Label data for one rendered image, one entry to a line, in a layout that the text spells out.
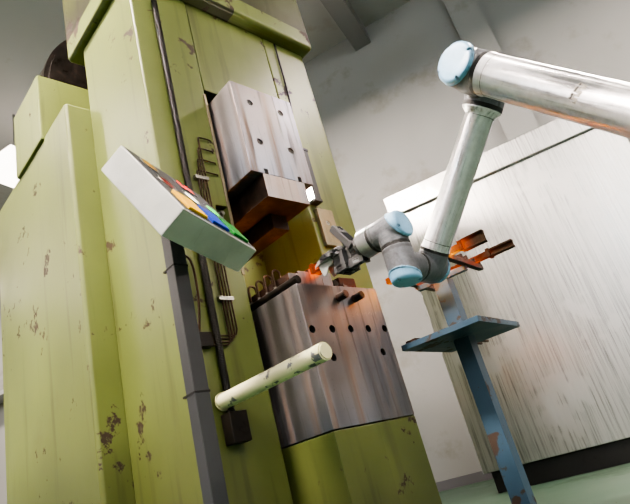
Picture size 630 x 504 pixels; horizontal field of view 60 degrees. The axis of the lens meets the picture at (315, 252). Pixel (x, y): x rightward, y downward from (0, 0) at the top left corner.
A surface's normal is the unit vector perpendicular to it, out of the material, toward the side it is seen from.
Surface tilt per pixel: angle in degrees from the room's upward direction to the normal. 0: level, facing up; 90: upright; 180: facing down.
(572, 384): 90
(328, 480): 90
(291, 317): 90
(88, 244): 90
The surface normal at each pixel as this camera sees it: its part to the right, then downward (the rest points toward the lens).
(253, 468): 0.65, -0.44
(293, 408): -0.72, -0.09
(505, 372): -0.46, -0.24
